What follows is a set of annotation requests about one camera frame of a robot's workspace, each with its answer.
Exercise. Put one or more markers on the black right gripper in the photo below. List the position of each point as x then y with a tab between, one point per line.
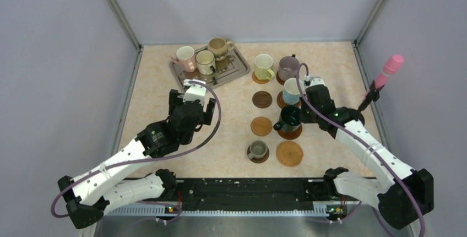
304	118

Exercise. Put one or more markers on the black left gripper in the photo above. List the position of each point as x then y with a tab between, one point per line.
206	117

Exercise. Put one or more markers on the light blue mug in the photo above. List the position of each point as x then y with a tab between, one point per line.
291	92

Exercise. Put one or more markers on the dark green mug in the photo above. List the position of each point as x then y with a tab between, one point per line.
289	119

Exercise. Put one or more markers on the brown saucer coaster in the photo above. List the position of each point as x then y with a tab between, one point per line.
282	104
279	79
291	135

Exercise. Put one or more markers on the mauve mug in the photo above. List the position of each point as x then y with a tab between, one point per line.
288	67

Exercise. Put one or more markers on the beige mug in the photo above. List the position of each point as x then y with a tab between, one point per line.
206	62

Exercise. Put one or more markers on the white mug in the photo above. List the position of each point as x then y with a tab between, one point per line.
185	57

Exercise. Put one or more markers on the dark walnut coaster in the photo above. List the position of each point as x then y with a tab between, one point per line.
252	157
262	99

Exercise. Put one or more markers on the light bamboo coaster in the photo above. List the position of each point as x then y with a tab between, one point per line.
258	81
261	126

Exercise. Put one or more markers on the pale yellow mug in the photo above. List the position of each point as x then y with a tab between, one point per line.
263	67

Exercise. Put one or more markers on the woven rattan coaster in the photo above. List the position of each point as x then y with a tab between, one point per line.
289	154

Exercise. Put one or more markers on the tan mug with handle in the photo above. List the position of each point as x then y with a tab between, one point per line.
220	48

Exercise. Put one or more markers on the small grey-green cup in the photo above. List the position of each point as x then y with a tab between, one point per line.
258	148

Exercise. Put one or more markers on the dark walnut coaster front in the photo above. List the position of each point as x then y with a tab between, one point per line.
252	157

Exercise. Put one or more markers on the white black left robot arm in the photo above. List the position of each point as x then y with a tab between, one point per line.
91	196

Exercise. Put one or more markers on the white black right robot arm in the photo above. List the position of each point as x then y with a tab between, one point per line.
399	192

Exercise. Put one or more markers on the metal serving tray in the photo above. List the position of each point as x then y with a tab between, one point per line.
230	68

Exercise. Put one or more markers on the pink microphone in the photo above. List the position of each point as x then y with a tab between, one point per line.
391	66

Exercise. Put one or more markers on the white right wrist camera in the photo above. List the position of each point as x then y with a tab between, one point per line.
310	81

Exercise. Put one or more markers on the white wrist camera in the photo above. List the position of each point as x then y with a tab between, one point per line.
310	81
194	91

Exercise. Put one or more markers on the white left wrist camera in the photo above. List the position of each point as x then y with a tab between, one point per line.
194	91

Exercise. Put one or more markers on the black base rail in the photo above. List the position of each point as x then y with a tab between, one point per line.
262	197

